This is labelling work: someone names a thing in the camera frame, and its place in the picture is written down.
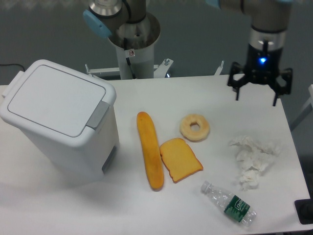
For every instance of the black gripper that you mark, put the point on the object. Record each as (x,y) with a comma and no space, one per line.
(261,68)

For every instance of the white trash can lid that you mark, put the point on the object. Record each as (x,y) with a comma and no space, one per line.
(53,99)

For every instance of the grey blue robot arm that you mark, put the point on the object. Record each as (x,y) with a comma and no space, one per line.
(269,18)

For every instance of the white plastic trash can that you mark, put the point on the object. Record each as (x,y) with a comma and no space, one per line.
(90,153)

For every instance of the crumpled white tissue paper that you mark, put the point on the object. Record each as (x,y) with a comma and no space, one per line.
(254,158)

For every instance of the toast bread slice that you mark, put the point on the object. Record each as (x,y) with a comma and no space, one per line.
(179,159)

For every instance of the long baguette bread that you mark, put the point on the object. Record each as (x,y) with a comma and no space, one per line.
(150,150)

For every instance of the clear plastic water bottle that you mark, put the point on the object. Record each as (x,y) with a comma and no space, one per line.
(230,204)

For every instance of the black device at edge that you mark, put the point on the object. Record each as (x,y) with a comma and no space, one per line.
(304,209)

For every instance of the white metal frame right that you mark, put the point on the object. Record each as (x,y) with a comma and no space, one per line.
(304,111)

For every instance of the pale ring donut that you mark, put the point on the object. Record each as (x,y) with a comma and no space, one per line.
(194,127)

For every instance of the white metal bracket frame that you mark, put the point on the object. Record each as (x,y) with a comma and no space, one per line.
(160,71)

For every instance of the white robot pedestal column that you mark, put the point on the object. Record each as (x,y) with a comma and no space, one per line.
(134,45)

